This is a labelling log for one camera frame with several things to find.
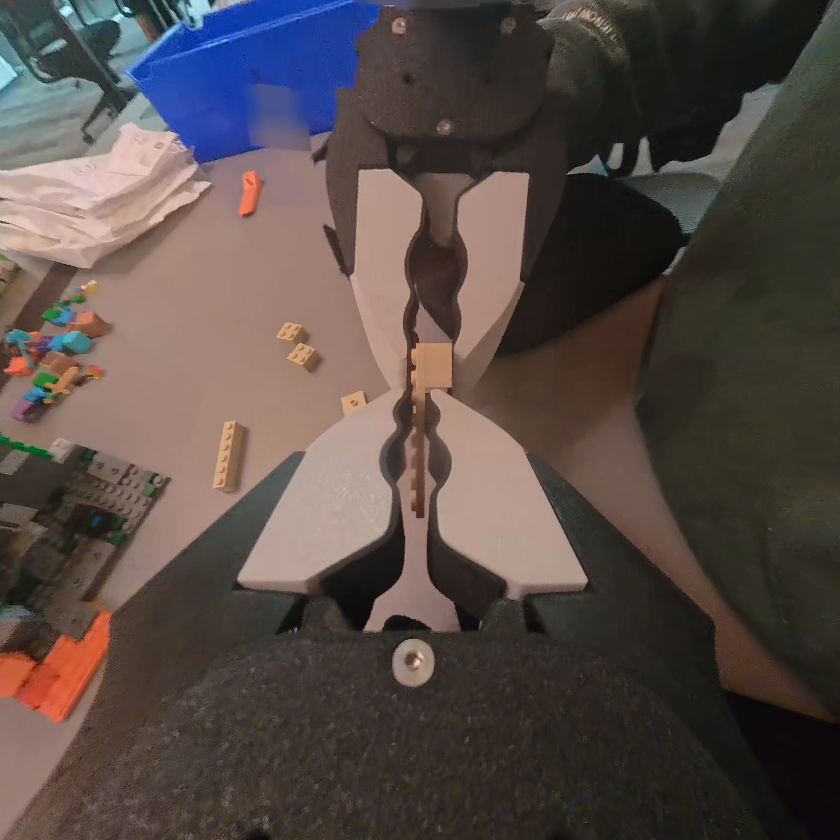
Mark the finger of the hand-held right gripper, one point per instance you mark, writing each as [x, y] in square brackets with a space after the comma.
[380, 262]
[495, 262]

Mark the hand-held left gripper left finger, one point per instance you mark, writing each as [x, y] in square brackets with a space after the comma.
[328, 512]

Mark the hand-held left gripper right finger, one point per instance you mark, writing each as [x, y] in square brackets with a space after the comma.
[505, 512]

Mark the large tan brick plate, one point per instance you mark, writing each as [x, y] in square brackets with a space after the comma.
[418, 453]

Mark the long narrow tan brick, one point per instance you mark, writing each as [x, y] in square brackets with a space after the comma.
[228, 456]

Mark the tan two-by-two brick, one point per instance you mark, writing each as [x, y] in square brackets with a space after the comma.
[289, 331]
[304, 357]

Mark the tan two-by-four brick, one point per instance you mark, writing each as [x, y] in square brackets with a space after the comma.
[434, 367]

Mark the grey desk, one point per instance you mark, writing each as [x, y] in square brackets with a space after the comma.
[197, 295]

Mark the black quilted seat cushion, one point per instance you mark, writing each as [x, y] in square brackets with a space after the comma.
[590, 262]

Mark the small tan two-stud plate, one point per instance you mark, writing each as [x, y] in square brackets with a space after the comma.
[354, 402]

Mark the orange brick separator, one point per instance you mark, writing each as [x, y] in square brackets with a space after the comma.
[249, 193]

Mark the grey mesh chair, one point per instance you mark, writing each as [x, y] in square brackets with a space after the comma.
[682, 197]

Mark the blue plastic bin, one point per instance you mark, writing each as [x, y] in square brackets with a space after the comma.
[216, 85]

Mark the grey green brick-built model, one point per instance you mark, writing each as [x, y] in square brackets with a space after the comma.
[65, 525]

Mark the person's dark green hoodie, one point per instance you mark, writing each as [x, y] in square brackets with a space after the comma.
[754, 394]

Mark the pile of white paper bags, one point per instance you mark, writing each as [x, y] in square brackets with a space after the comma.
[98, 197]

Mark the pile of colourful toy figures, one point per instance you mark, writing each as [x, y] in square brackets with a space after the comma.
[59, 354]

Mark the black office chair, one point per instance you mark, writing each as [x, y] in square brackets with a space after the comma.
[85, 59]

